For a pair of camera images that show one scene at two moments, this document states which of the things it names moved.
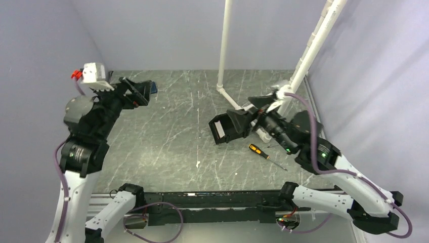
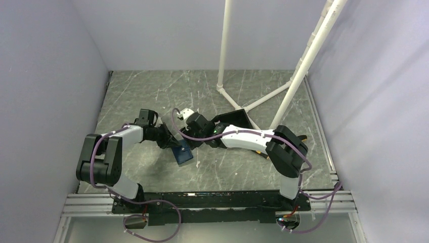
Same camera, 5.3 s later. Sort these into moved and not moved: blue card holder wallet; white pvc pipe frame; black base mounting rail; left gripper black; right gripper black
Moved: left gripper black; right gripper black; blue card holder wallet
Not moved: white pvc pipe frame; black base mounting rail
